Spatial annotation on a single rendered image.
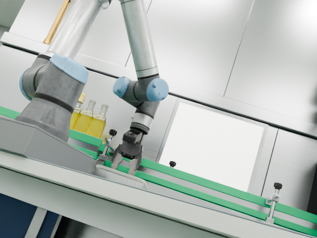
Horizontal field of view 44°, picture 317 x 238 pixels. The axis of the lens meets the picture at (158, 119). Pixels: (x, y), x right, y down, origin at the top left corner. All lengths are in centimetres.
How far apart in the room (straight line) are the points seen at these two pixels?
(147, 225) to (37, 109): 46
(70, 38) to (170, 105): 70
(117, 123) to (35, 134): 88
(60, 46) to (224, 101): 87
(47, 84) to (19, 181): 27
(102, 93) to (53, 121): 83
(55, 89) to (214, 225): 59
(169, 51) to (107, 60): 31
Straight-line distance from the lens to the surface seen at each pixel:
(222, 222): 71
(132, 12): 130
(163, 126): 180
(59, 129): 107
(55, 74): 111
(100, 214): 87
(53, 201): 95
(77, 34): 131
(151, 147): 177
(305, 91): 199
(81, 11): 134
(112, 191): 81
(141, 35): 129
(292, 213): 162
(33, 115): 107
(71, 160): 110
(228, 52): 200
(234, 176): 177
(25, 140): 99
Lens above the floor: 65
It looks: 17 degrees up
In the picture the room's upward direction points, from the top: 20 degrees clockwise
